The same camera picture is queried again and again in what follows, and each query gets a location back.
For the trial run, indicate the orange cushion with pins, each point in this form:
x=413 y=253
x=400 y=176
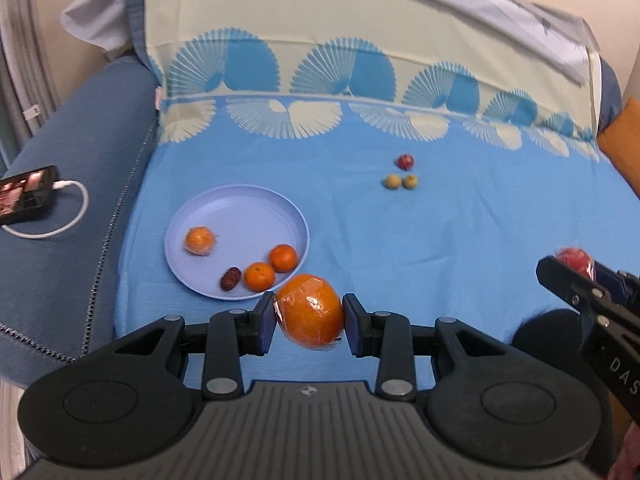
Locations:
x=622 y=140

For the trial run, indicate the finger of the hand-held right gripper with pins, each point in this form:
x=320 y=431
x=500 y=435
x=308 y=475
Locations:
x=617 y=285
x=565 y=280

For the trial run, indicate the plastic-wrapped mandarin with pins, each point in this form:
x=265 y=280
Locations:
x=311 y=311
x=200 y=241

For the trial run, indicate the dark red date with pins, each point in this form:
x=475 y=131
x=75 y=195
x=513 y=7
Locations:
x=230 y=278

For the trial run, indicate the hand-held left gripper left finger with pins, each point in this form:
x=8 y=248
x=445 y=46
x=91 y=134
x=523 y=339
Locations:
x=266 y=321

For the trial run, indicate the small red fruit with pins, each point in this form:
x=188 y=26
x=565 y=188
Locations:
x=575 y=261
x=405 y=161

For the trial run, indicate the blue denim bolster cushion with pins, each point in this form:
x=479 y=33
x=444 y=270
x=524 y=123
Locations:
x=65 y=260

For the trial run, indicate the small bare mandarin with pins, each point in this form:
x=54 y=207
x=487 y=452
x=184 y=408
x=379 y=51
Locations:
x=259 y=277
x=283 y=258

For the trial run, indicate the black smartphone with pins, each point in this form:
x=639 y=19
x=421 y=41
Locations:
x=25 y=195

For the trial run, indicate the grey-white curtain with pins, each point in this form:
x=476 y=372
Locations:
x=20 y=60

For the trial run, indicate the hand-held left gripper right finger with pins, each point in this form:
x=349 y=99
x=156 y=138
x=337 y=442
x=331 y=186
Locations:
x=351 y=321

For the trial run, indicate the light blue plastic plate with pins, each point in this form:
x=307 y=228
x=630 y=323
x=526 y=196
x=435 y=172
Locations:
x=235 y=220

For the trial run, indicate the blue fan-print bedsheet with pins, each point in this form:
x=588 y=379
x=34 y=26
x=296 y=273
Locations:
x=400 y=220

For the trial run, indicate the person's right forearm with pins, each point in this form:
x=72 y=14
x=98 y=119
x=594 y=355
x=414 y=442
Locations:
x=625 y=452

